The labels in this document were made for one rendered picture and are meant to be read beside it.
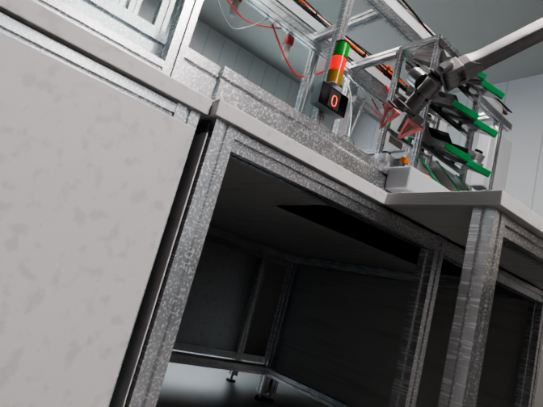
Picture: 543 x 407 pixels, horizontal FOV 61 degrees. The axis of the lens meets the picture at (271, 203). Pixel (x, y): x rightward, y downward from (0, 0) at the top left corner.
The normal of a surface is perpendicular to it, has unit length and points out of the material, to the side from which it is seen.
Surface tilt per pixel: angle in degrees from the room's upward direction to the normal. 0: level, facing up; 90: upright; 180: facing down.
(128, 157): 90
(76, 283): 90
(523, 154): 90
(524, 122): 90
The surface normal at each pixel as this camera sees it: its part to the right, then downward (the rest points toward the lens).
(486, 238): -0.76, -0.32
